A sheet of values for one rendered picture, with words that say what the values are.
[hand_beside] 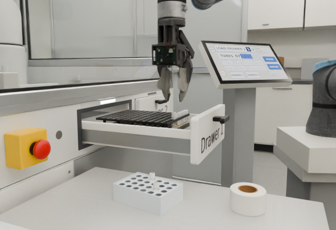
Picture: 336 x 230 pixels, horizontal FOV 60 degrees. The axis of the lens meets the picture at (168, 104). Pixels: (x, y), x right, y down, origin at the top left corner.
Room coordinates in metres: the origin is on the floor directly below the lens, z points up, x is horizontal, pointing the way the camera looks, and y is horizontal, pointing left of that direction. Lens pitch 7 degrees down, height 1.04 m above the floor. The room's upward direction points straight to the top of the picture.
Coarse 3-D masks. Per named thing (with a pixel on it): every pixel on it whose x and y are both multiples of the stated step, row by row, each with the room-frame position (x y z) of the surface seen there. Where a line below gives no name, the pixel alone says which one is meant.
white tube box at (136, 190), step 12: (120, 180) 0.61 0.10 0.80; (132, 180) 0.61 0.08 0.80; (144, 180) 0.61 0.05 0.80; (156, 180) 0.61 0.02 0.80; (168, 180) 0.61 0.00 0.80; (120, 192) 0.58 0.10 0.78; (132, 192) 0.56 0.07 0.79; (144, 192) 0.55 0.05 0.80; (156, 192) 0.55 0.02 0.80; (168, 192) 0.55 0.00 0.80; (180, 192) 0.58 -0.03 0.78; (132, 204) 0.56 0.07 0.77; (144, 204) 0.54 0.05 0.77; (156, 204) 0.53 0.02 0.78; (168, 204) 0.55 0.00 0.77
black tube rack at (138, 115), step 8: (120, 112) 0.92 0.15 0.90; (128, 112) 0.92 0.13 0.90; (136, 112) 0.92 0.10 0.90; (144, 112) 0.92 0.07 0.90; (152, 112) 0.92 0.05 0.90; (160, 112) 0.92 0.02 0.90; (168, 112) 0.92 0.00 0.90; (104, 120) 0.82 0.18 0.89; (112, 120) 0.80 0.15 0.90; (120, 120) 0.79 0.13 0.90; (128, 120) 0.78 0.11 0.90; (136, 120) 0.77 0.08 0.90; (144, 120) 0.77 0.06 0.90; (152, 120) 0.77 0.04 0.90; (160, 120) 0.77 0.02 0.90; (184, 128) 0.85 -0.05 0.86
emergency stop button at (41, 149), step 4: (40, 140) 0.57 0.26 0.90; (44, 140) 0.58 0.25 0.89; (36, 144) 0.56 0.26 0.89; (40, 144) 0.57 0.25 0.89; (44, 144) 0.57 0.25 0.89; (48, 144) 0.58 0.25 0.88; (36, 148) 0.56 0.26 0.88; (40, 148) 0.56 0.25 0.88; (44, 148) 0.57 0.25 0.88; (48, 148) 0.58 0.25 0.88; (36, 152) 0.56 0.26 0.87; (40, 152) 0.56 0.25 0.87; (44, 152) 0.57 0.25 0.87; (48, 152) 0.58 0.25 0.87; (36, 156) 0.56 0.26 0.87; (40, 156) 0.56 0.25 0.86; (44, 156) 0.57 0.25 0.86
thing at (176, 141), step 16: (112, 112) 0.96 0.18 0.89; (96, 128) 0.77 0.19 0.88; (112, 128) 0.75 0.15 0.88; (128, 128) 0.73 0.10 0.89; (144, 128) 0.72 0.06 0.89; (160, 128) 0.70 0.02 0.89; (96, 144) 0.77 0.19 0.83; (112, 144) 0.75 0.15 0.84; (128, 144) 0.73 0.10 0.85; (144, 144) 0.71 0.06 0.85; (160, 144) 0.70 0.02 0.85; (176, 144) 0.68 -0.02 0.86
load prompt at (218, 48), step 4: (216, 48) 1.68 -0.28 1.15; (220, 48) 1.69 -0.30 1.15; (224, 48) 1.71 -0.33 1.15; (228, 48) 1.72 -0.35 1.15; (232, 48) 1.73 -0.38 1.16; (236, 48) 1.75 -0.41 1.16; (240, 48) 1.76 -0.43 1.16; (244, 48) 1.77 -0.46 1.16; (248, 48) 1.79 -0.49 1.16; (252, 48) 1.80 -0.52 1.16
